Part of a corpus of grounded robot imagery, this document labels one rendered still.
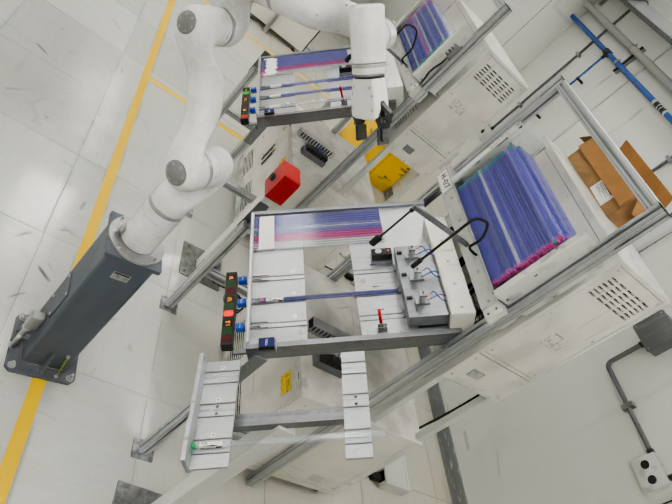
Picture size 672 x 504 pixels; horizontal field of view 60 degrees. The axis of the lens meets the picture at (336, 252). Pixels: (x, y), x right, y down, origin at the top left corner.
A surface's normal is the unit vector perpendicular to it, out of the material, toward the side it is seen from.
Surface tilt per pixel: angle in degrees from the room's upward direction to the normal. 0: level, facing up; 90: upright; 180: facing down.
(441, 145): 90
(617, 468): 90
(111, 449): 0
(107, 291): 90
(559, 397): 90
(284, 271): 43
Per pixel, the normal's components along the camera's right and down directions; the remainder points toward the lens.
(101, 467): 0.66, -0.58
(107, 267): 0.16, 0.73
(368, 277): -0.03, -0.73
